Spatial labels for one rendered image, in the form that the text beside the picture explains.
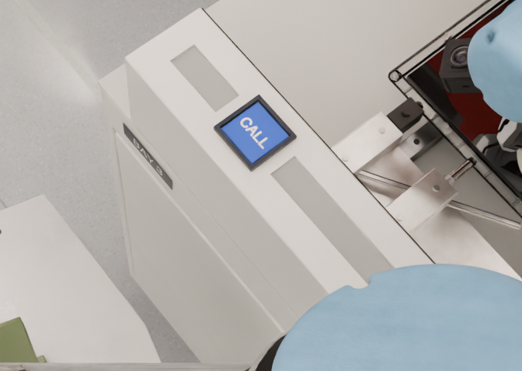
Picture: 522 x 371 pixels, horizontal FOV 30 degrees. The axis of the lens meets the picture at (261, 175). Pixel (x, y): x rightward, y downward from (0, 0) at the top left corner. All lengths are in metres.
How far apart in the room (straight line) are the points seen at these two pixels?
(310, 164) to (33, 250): 0.31
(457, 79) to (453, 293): 0.51
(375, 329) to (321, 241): 0.51
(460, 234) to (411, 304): 0.62
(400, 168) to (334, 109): 0.13
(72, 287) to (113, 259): 0.87
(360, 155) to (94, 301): 0.30
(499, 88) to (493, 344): 0.36
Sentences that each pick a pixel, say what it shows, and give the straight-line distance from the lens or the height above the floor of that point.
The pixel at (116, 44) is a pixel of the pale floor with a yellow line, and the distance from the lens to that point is 2.07.
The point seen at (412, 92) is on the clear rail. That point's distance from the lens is 1.02.
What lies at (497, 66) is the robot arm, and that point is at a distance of 0.68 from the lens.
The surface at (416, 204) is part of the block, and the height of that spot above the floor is 0.91.
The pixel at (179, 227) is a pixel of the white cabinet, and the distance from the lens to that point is 1.19.
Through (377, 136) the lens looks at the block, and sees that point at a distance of 0.99.
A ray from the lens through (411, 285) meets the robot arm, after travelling 0.39.
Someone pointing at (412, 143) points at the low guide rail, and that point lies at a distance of 1.06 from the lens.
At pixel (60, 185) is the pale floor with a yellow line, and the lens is 1.94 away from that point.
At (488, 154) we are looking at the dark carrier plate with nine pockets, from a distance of 1.02.
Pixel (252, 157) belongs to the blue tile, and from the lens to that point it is 0.90.
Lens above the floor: 1.79
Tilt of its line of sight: 67 degrees down
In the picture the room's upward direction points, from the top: 12 degrees clockwise
